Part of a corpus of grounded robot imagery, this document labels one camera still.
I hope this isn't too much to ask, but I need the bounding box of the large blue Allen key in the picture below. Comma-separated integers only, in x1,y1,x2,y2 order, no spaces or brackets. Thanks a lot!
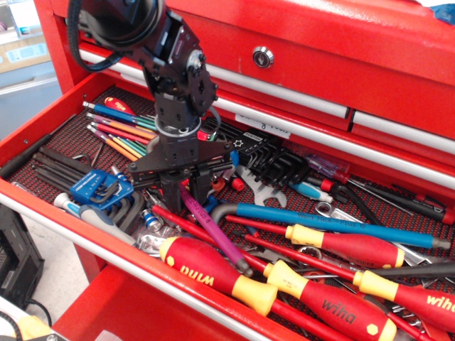
210,203,452,250

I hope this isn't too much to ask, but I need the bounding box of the red tool chest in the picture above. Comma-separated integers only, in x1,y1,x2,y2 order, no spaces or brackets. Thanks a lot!
33,0,455,341

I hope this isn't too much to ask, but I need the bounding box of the blue long hex key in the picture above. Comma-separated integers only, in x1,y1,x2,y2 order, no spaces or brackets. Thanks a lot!
82,101,139,124

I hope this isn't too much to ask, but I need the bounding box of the red yellow Wiha screwdriver front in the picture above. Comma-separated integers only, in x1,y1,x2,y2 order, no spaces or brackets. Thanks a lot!
263,261,397,340

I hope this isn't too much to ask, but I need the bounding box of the silver drawer lock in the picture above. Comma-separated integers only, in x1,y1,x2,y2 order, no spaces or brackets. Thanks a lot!
252,46,274,68

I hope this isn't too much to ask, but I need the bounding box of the black device on floor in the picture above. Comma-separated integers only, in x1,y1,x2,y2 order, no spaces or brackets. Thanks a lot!
1,205,44,309

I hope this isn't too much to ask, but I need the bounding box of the small red Wiha screwdriver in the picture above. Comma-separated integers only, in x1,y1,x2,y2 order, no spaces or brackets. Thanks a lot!
104,97,154,121

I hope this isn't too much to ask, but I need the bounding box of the red yellow screwdriver right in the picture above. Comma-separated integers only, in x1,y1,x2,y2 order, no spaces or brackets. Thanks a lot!
245,234,454,332

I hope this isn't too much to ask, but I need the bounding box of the red black pen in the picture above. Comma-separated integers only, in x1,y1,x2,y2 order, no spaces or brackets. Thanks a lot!
319,179,455,225

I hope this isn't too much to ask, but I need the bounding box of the white handwritten drawer label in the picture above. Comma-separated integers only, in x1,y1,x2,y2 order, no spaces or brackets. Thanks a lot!
235,114,291,139

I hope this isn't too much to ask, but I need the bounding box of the clear purple handle screwdriver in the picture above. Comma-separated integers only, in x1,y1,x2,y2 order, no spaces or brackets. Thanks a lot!
305,154,413,215

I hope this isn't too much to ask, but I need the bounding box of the black Tekton key holder set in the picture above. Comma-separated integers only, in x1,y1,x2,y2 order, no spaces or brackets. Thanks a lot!
218,123,311,186

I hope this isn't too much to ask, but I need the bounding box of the silver ring spanner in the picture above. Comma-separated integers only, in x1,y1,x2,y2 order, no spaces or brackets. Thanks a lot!
315,202,361,223

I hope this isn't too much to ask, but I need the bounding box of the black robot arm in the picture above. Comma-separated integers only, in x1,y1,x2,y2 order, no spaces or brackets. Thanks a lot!
67,1,233,211

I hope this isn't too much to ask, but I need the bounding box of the silver open-end wrench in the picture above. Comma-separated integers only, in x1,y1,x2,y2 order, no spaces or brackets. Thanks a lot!
236,164,287,207

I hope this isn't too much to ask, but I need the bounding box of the white blue small screwdriver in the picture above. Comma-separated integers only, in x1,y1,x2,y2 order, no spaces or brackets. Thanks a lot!
290,182,333,203

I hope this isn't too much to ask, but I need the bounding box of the grey blue screwdriver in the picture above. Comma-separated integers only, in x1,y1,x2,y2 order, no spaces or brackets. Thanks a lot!
53,193,137,246

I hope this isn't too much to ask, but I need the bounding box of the blue hex key holder set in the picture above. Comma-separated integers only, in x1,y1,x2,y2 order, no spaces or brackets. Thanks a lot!
33,147,146,235

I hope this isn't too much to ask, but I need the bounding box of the red yellow screwdriver middle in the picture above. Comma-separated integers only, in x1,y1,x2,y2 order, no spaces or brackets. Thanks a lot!
226,215,405,269

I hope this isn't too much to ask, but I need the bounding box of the big red yellow Wiha screwdriver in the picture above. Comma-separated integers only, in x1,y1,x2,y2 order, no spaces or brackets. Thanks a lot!
159,237,278,316

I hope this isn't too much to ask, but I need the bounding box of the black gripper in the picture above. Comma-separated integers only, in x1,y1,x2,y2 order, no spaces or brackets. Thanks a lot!
127,120,234,210

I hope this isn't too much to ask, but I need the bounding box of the violet Allen key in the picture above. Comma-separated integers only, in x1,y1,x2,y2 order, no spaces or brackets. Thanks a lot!
171,166,253,278

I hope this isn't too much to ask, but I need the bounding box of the upper red hex key holder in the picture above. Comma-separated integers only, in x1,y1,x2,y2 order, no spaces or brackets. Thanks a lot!
198,130,218,142

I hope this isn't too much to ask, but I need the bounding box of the open red drawer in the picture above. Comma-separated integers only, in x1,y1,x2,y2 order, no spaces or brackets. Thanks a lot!
1,71,454,340

